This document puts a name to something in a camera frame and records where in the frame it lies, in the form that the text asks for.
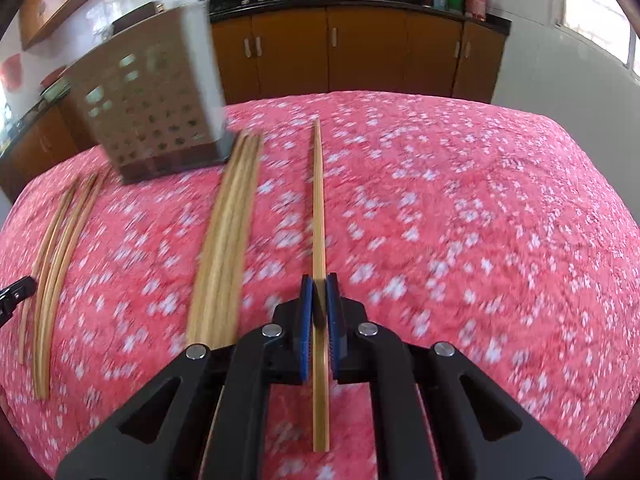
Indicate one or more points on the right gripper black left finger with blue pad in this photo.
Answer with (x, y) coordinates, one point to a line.
(203, 416)

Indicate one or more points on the wooden chopstick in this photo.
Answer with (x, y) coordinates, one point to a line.
(54, 252)
(320, 339)
(214, 310)

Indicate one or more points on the pink floral tablecloth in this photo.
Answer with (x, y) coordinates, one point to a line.
(448, 220)

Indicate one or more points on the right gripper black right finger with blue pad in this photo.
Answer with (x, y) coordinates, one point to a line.
(435, 413)

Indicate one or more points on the left side counter cabinet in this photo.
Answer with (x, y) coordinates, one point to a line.
(51, 134)

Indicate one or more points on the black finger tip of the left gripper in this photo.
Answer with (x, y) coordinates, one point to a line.
(13, 295)

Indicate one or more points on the window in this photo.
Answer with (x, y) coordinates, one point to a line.
(605, 24)

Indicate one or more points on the perforated grey utensil holder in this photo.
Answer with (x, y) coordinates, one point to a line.
(151, 96)

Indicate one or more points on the brown lower kitchen cabinets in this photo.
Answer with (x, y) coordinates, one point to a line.
(337, 48)

